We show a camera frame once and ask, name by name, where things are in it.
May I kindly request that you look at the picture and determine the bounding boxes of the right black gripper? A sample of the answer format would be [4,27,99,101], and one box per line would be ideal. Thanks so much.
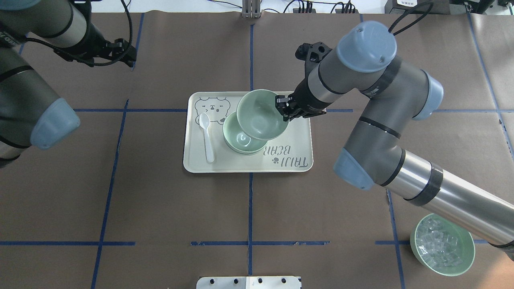
[275,78,328,122]

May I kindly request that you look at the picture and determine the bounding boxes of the aluminium frame post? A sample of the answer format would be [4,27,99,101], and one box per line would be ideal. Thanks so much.
[242,0,262,19]

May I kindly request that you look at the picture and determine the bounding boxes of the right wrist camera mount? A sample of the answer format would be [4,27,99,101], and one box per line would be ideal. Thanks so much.
[294,42,332,78]

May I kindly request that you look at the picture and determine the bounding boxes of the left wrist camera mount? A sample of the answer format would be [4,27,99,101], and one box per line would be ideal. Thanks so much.
[53,38,137,68]

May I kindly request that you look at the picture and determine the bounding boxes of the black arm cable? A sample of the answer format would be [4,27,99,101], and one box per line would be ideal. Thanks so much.
[388,2,434,37]

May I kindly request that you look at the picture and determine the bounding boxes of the white plastic spoon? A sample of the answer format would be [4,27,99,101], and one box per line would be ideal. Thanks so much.
[199,113,215,163]

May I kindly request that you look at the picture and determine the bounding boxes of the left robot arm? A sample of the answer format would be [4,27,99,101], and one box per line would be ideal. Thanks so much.
[0,0,107,167]

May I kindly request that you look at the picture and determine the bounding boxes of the pale green bear tray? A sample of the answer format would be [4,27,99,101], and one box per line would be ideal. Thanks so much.
[183,92,314,173]

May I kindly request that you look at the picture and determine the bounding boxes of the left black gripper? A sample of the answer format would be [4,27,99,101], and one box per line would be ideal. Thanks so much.
[82,22,113,61]

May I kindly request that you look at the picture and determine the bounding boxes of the green bowl with ice cubes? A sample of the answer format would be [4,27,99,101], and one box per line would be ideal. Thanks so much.
[410,213,475,277]

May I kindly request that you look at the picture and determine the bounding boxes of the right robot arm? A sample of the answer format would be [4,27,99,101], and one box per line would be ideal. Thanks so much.
[275,21,514,258]

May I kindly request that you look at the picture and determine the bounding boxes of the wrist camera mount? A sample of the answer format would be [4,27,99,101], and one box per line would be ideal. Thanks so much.
[53,38,137,68]
[294,42,332,78]

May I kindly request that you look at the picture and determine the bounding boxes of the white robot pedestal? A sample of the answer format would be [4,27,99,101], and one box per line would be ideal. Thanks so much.
[196,276,302,289]

